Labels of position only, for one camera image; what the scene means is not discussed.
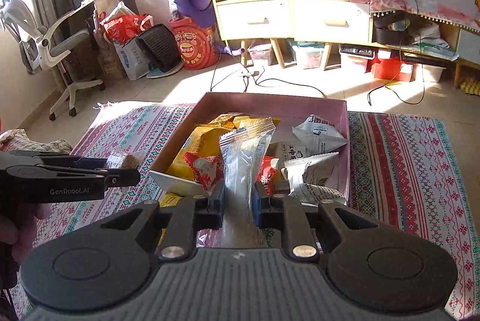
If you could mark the left hand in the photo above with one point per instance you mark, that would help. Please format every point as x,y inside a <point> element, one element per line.
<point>20,236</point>

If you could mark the orange snack bar packet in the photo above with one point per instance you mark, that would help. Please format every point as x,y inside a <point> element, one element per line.
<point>224,121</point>

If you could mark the pink snack packet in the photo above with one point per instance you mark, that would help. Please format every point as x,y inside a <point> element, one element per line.
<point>121,159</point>

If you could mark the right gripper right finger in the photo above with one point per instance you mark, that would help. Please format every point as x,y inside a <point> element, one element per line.
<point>285,214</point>

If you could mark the white pecan packet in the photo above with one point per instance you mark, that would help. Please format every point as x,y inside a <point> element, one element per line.
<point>313,170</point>
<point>319,136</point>

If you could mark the white cardboard box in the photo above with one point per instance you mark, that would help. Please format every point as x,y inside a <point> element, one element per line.
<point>132,58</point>

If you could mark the clear plastic snack packet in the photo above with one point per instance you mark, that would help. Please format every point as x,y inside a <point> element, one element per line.
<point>242,157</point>

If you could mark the wooden shelf cabinet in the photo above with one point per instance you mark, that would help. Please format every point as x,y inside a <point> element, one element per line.
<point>327,21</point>

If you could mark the white blue snack packet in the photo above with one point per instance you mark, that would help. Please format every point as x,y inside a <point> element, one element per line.
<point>286,151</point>

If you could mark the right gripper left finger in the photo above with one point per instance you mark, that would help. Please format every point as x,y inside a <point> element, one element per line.
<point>180,223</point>

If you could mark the patterned red green cloth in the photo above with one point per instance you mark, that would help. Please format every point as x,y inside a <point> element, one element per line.
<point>403,172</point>

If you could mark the red white candy packet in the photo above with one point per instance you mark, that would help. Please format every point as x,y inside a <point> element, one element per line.
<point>207,171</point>

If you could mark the beige knitted cushion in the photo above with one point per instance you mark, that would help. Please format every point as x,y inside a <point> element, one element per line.
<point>17,139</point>

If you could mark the yellow waffle sandwich packet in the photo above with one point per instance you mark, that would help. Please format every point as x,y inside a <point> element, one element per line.
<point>202,142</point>

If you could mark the red printed gift bag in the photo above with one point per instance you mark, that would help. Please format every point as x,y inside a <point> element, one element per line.
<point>195,44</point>

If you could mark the pink cardboard box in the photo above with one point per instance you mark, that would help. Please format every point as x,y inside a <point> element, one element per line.
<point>291,110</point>

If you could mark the purple plush toy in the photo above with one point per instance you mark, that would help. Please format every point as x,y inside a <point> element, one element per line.
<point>200,11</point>

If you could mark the white office chair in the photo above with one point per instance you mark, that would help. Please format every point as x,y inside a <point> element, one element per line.
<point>39,53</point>

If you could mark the black mesh basket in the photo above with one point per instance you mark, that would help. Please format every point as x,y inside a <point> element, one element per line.
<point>158,44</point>

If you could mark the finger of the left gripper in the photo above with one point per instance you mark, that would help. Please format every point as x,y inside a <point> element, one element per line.
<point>63,160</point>
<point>120,177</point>

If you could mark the red plastic bag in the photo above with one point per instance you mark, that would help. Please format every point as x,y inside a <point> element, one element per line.
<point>124,28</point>

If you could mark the red storage box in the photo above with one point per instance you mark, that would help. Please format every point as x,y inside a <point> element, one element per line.
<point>387,65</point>

